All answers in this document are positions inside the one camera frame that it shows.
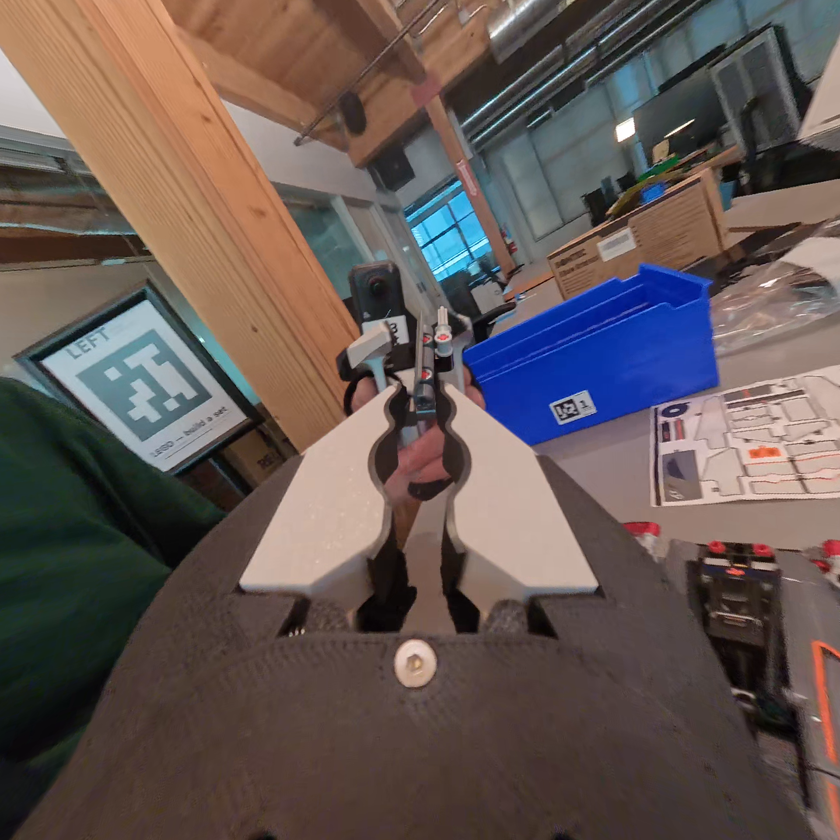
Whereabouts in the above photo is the wooden pillar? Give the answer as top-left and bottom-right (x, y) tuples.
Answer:
(0, 0), (361, 454)

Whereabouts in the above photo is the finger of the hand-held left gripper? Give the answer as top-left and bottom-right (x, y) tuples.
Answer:
(453, 314), (475, 395)
(346, 325), (396, 379)

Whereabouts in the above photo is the small grey lego subassembly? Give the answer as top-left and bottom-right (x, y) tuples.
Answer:
(412, 305), (460, 429)

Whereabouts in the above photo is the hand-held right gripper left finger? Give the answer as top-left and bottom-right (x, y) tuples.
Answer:
(238, 384), (405, 616)

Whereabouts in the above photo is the brown carton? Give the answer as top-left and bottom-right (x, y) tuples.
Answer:
(220, 427), (299, 506)

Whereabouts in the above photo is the brown cardboard box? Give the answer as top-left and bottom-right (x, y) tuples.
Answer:
(546, 167), (736, 301)

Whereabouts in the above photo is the black office chair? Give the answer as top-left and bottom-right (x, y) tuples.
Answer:
(453, 269), (519, 342)

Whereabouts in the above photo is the lego sticker sheet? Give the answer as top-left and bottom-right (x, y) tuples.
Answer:
(650, 364), (840, 508)

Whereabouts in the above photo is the person's green shirt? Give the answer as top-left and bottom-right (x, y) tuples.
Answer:
(0, 377), (228, 770)

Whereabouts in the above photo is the large grey lego vehicle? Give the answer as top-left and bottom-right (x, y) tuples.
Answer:
(620, 521), (840, 836)

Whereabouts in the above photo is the large clear plastic bag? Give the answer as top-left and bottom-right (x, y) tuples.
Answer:
(709, 220), (840, 358)

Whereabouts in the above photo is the blue tagged plastic bin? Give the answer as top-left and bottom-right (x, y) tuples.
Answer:
(462, 262), (721, 447)

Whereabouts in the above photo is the lego instruction booklet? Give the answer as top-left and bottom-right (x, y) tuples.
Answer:
(797, 59), (840, 144)

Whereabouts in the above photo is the silver ventilation duct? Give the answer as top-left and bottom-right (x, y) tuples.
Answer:
(489, 0), (567, 63)

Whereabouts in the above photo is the framed sign with square tag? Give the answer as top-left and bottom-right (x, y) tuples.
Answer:
(14, 282), (265, 475)

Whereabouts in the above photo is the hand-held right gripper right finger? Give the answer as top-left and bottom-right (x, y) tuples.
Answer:
(440, 382), (601, 616)

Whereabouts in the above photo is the person's left hand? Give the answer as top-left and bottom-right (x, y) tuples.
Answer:
(357, 379), (488, 493)

